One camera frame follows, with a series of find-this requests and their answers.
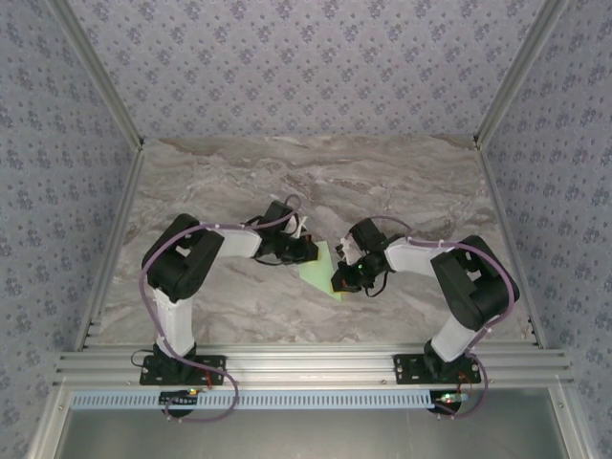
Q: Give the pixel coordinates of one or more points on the light green paper sheet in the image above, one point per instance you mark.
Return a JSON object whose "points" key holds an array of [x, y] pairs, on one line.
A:
{"points": [[318, 275]]}

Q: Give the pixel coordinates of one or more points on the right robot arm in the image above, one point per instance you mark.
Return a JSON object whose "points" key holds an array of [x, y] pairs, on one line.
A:
{"points": [[478, 291]]}

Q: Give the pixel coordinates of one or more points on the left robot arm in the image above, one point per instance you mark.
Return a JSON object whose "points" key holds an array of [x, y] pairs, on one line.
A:
{"points": [[181, 258]]}

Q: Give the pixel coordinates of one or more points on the grey metal sheet tray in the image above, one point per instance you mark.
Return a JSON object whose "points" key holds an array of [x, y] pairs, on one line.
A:
{"points": [[306, 435]]}

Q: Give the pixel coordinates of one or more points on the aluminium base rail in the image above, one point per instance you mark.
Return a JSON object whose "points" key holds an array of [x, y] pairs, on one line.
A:
{"points": [[311, 368]]}

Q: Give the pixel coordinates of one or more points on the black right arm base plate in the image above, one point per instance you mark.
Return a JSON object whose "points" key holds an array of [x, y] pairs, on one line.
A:
{"points": [[406, 370]]}

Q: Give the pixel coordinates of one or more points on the aluminium side rail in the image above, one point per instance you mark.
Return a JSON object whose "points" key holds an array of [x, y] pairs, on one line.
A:
{"points": [[114, 239], [495, 191]]}

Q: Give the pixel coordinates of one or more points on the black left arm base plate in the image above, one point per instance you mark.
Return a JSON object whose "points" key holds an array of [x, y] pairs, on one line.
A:
{"points": [[210, 370]]}

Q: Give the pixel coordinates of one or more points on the aluminium frame post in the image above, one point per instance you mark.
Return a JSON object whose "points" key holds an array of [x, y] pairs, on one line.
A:
{"points": [[518, 72], [100, 72]]}

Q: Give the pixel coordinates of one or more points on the aluminium lower frame bar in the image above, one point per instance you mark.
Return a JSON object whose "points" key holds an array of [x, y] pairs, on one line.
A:
{"points": [[52, 425], [568, 425]]}

